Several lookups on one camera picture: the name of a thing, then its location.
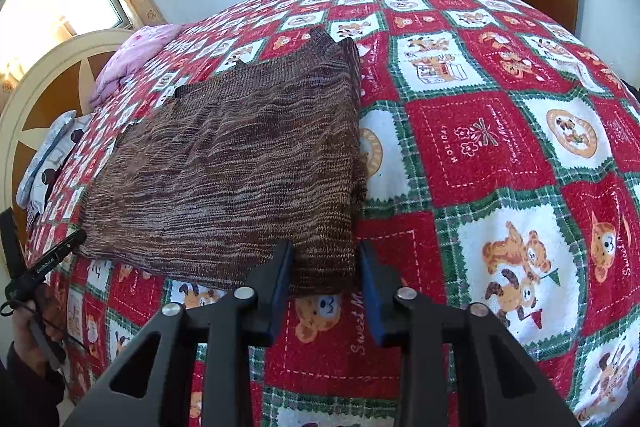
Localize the brown knit sweater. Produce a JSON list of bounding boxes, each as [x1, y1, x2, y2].
[[80, 26, 368, 297]]

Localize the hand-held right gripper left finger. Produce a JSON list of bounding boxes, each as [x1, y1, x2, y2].
[[62, 239, 296, 427]]

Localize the wide yellow curtain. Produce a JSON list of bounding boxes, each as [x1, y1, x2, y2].
[[0, 0, 76, 82]]

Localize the blue floral pillow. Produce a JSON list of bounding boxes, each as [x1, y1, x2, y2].
[[16, 109, 77, 208]]

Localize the cream wooden headboard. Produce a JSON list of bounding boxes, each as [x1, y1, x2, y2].
[[0, 29, 133, 228]]

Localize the pink quilt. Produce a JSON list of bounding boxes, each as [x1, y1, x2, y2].
[[90, 24, 182, 108]]

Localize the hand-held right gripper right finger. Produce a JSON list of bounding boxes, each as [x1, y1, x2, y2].
[[357, 239, 581, 427]]

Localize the grey patterned pillow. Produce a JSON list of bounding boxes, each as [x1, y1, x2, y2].
[[27, 114, 93, 228]]

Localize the person's left hand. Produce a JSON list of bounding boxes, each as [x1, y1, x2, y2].
[[9, 284, 68, 373]]

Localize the person's left forearm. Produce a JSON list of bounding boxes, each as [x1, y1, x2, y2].
[[0, 342, 67, 427]]

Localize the red checkered printed blanket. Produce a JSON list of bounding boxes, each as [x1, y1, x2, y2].
[[27, 0, 640, 427]]

